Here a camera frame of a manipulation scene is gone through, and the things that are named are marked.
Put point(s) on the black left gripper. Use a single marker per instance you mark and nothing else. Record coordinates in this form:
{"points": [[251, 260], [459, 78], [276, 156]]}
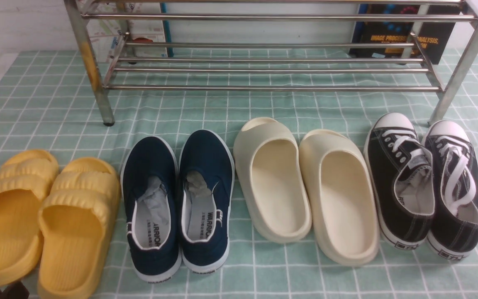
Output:
{"points": [[15, 290]]}

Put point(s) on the navy slip-on shoe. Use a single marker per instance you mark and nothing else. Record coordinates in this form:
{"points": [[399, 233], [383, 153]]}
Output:
{"points": [[148, 180], [206, 182]]}

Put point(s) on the silver metal shoe rack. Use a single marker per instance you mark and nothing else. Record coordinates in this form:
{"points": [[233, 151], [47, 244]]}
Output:
{"points": [[413, 61]]}

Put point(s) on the left yellow slide sandal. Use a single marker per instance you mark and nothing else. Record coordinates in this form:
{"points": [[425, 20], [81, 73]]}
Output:
{"points": [[25, 181]]}

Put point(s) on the yellow slide sandal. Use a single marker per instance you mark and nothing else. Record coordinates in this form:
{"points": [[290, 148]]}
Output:
{"points": [[77, 221], [25, 181]]}

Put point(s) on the right yellow slide sandal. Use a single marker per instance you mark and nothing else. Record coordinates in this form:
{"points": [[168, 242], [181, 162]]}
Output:
{"points": [[77, 221]]}

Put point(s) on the left cream foam clog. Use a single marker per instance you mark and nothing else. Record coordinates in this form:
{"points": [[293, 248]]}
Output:
{"points": [[267, 164]]}

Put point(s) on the cream foam clog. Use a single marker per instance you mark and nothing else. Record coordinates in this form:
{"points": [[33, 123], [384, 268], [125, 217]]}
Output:
{"points": [[267, 164], [341, 197]]}

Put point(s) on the right cream foam clog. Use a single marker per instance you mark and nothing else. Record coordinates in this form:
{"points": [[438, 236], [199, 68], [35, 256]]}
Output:
{"points": [[341, 197]]}

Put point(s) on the left black canvas sneaker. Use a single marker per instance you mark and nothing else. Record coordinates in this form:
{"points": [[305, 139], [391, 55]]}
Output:
{"points": [[400, 169]]}

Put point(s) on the black canvas sneaker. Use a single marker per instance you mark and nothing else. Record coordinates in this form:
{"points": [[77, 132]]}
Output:
{"points": [[454, 229], [400, 169]]}

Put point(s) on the dark image processing book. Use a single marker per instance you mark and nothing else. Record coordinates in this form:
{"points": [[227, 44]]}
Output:
{"points": [[433, 36]]}

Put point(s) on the right black canvas sneaker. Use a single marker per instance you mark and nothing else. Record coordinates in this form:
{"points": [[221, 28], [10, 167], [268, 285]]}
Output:
{"points": [[454, 229]]}

